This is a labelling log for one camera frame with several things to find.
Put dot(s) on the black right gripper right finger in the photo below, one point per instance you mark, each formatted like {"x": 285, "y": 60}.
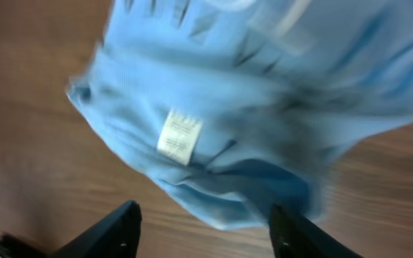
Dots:
{"x": 294, "y": 236}

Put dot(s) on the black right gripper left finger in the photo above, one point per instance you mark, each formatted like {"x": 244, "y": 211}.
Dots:
{"x": 115, "y": 236}

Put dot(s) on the light blue t-shirt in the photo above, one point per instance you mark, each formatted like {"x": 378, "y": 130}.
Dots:
{"x": 231, "y": 107}

